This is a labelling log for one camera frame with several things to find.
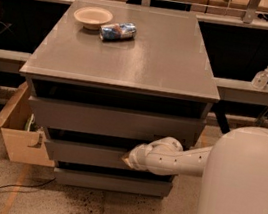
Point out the grey bottom drawer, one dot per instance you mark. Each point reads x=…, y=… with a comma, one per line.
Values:
x=109, y=179

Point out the grey drawer cabinet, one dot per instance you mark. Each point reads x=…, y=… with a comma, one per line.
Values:
x=163, y=70

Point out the grey top drawer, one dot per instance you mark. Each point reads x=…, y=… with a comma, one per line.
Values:
x=93, y=119

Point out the clear sanitizer pump bottle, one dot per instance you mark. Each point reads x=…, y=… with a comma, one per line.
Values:
x=260, y=80

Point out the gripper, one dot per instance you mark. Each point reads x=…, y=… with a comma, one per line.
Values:
x=136, y=156

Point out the beige paper bowl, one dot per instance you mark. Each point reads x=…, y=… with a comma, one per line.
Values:
x=93, y=17

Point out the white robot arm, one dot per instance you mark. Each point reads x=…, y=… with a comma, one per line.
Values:
x=234, y=170

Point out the open cardboard box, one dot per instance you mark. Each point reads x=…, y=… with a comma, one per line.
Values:
x=23, y=145

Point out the grey drawer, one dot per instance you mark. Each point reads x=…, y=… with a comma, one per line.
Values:
x=93, y=119
x=88, y=149
x=109, y=179

